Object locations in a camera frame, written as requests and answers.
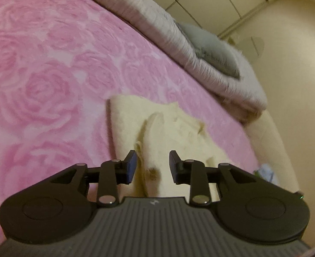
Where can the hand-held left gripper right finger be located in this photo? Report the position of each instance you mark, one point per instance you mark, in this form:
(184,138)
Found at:
(173,166)

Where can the grey cushion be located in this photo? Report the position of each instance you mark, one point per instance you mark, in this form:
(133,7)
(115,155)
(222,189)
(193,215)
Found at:
(213,50)

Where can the oval mirror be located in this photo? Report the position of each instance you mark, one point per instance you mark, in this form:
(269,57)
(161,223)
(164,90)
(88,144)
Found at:
(257,45)

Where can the striped folded quilt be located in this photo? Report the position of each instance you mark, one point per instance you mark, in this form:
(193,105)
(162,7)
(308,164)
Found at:
(157,16)

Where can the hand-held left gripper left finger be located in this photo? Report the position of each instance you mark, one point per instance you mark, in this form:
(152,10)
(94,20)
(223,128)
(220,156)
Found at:
(132,166)

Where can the light blue garment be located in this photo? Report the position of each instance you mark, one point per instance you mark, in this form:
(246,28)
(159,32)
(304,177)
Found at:
(267,172)

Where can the cream long bolster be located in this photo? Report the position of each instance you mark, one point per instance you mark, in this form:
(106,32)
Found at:
(272,144)

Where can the cream towel with stripes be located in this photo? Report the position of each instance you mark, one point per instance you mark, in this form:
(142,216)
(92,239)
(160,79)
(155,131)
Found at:
(160,128)

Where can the pink rose blanket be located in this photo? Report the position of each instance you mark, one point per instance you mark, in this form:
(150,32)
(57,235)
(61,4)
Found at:
(53,85)

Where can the beige folded blanket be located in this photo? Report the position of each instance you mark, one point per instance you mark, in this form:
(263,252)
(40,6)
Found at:
(245,116)

